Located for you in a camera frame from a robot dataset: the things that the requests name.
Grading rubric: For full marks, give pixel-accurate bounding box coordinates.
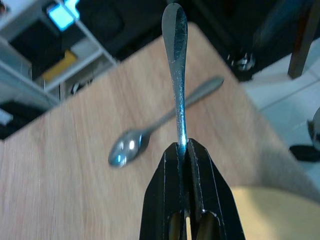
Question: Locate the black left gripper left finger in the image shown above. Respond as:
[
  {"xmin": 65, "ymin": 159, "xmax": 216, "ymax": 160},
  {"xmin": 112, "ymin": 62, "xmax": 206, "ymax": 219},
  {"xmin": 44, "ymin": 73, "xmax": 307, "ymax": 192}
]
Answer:
[{"xmin": 139, "ymin": 142, "xmax": 189, "ymax": 240}]

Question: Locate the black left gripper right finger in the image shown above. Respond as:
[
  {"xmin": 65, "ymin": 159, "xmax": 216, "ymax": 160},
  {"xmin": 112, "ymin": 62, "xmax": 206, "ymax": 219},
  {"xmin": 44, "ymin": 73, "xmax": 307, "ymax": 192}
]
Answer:
[{"xmin": 186, "ymin": 138, "xmax": 247, "ymax": 240}]

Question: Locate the silver metal spoon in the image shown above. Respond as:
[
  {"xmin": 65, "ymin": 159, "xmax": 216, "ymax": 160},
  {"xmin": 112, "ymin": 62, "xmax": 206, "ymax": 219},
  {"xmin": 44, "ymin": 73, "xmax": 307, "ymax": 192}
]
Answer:
[{"xmin": 107, "ymin": 76, "xmax": 225, "ymax": 168}]

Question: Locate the yellow round plate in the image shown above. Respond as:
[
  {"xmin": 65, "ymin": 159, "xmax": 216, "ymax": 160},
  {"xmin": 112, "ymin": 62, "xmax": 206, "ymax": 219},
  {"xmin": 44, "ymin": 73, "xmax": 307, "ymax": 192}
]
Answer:
[{"xmin": 228, "ymin": 186, "xmax": 320, "ymax": 240}]

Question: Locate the white shelf rack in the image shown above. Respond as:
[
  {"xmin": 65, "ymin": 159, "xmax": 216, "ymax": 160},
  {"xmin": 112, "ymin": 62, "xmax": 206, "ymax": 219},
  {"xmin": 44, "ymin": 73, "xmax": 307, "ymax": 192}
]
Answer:
[{"xmin": 0, "ymin": 0, "xmax": 118, "ymax": 106}]

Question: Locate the brown wooden leg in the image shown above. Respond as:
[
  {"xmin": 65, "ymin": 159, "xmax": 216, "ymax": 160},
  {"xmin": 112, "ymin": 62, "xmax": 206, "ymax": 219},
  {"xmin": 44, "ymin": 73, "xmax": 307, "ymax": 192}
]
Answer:
[{"xmin": 287, "ymin": 0, "xmax": 320, "ymax": 80}]

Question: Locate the yellow flat item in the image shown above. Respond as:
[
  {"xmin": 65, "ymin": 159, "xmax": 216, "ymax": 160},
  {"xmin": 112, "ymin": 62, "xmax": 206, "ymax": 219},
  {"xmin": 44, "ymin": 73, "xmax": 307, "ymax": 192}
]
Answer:
[{"xmin": 41, "ymin": 49, "xmax": 77, "ymax": 81}]

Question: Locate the large black case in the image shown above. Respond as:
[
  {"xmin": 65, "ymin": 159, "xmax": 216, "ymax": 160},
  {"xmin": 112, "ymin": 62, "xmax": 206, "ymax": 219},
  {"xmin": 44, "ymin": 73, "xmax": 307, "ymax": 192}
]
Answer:
[{"xmin": 74, "ymin": 0, "xmax": 256, "ymax": 82}]

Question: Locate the black box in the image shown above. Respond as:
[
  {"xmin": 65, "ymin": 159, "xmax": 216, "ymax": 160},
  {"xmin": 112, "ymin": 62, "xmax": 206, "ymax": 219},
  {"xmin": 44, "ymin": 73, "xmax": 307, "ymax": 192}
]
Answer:
[{"xmin": 9, "ymin": 19, "xmax": 66, "ymax": 74}]

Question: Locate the blue glowing screen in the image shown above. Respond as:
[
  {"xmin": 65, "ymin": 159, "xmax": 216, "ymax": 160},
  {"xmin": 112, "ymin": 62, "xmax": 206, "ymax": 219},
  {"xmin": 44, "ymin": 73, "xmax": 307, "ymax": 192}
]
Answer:
[{"xmin": 47, "ymin": 0, "xmax": 81, "ymax": 32}]

